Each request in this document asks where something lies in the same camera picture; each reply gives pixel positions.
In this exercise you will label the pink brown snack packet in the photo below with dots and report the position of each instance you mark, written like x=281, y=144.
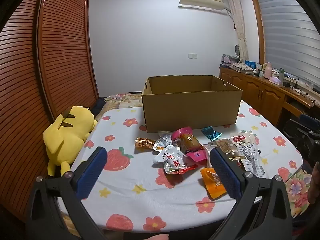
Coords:
x=188, y=142

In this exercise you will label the pink thermos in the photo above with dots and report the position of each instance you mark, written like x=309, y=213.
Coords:
x=268, y=70

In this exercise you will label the white long snack packet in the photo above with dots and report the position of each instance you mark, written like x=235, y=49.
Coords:
x=251, y=155

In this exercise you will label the wooden louvered wardrobe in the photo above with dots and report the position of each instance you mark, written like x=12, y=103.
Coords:
x=50, y=55

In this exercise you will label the blue box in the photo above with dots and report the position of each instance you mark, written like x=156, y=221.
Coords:
x=250, y=64

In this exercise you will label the white red snack packet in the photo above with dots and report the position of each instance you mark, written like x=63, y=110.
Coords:
x=172, y=161

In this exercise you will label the brown clear snack packet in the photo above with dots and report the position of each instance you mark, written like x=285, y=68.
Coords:
x=226, y=147

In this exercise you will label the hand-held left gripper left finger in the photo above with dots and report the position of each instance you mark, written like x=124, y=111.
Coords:
x=91, y=172

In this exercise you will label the strawberry print tablecloth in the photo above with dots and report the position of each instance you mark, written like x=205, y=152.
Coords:
x=130, y=175

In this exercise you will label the pink tissue box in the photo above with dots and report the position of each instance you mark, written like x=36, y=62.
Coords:
x=275, y=81

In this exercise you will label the teal snack packet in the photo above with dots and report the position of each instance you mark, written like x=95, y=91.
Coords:
x=211, y=133

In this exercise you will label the wooden cabinet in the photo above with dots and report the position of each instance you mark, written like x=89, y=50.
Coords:
x=255, y=92

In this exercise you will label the brown cardboard box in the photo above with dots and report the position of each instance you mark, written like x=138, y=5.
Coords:
x=190, y=110

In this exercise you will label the person's right hand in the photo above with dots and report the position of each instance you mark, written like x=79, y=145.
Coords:
x=315, y=182

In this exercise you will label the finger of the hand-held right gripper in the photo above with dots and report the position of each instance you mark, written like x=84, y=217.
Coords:
x=298, y=130
x=308, y=120

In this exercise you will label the white wall switch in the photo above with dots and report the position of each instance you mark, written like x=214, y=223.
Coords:
x=192, y=55

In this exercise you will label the gold brown snack packet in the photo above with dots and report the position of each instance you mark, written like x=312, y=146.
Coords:
x=143, y=143

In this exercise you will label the small white fan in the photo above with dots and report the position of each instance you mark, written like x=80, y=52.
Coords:
x=237, y=51

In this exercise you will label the silver orange stripe snack packet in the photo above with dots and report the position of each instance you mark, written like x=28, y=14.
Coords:
x=162, y=142

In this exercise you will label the folded patterned cloth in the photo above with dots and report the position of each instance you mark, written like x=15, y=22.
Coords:
x=241, y=68

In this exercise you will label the green water bottle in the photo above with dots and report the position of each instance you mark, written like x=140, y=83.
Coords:
x=281, y=76

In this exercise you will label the cream curtain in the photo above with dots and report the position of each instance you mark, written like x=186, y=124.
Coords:
x=238, y=25

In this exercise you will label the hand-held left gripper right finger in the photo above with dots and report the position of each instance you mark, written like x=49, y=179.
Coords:
x=225, y=173

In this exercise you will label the yellow plush toy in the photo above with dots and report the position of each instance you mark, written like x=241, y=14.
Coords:
x=67, y=135

